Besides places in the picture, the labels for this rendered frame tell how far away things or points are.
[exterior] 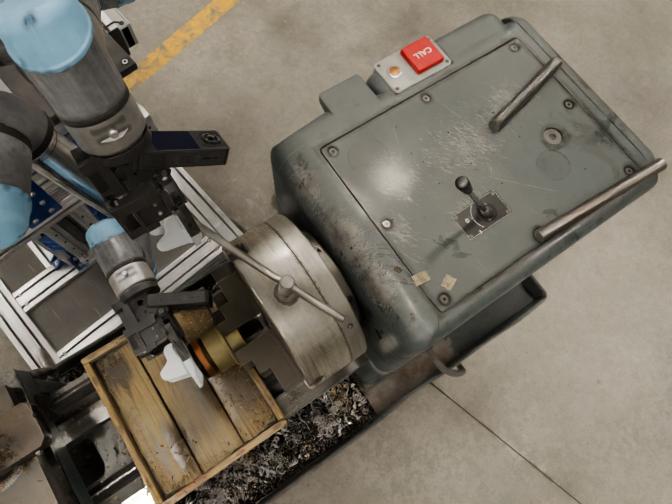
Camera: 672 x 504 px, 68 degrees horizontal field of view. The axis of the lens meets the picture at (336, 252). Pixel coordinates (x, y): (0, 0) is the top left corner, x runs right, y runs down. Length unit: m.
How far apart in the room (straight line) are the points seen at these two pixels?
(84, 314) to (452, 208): 1.48
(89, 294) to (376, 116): 1.39
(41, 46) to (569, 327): 2.12
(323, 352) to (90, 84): 0.53
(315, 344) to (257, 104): 1.78
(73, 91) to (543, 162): 0.74
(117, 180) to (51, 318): 1.47
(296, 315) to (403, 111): 0.41
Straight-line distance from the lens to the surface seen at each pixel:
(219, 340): 0.92
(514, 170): 0.94
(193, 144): 0.64
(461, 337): 1.57
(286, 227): 0.87
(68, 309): 2.04
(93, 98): 0.55
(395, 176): 0.88
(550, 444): 2.23
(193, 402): 1.16
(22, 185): 0.80
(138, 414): 1.19
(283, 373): 0.91
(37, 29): 0.52
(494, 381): 2.16
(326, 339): 0.84
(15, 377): 1.26
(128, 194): 0.64
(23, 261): 2.17
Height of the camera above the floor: 2.02
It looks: 71 degrees down
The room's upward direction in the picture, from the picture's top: 9 degrees clockwise
